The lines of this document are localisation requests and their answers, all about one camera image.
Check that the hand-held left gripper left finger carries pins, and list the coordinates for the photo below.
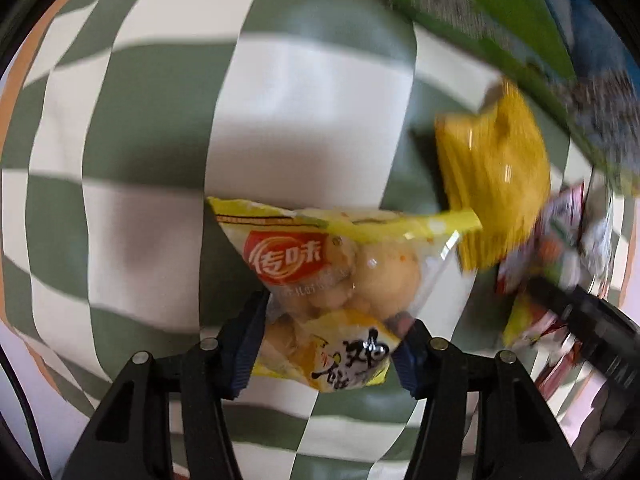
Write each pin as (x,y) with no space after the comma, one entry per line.
(247,347)

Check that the cardboard box with blue-green print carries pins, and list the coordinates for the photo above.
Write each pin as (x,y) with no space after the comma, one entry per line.
(475,10)

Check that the yellow crinkled snack packet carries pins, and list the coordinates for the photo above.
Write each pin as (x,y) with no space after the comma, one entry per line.
(492,175)

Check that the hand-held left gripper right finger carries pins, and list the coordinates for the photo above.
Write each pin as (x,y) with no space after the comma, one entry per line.
(410,362)

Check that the yellow fish ball snack packet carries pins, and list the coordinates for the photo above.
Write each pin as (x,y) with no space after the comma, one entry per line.
(325,270)

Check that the green white checkered blanket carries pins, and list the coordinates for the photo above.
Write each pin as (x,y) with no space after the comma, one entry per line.
(150,160)

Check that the red yellow snack packet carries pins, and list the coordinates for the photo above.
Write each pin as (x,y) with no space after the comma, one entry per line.
(520,325)

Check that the red white snack packet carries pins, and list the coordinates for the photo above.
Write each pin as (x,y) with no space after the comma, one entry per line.
(560,230)

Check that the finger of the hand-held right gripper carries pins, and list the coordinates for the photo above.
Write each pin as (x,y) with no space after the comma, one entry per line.
(552,292)

